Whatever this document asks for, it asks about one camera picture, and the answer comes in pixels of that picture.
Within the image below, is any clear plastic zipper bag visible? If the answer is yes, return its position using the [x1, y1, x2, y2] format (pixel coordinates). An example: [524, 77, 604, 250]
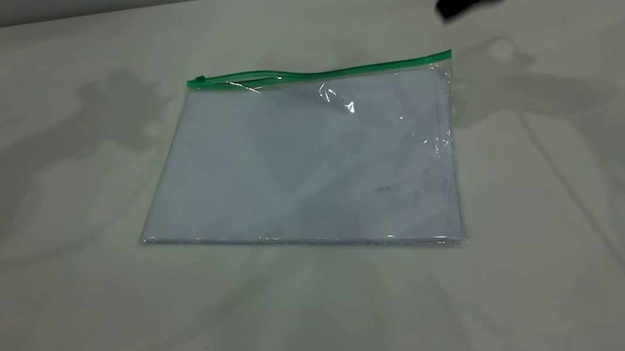
[122, 47, 475, 283]

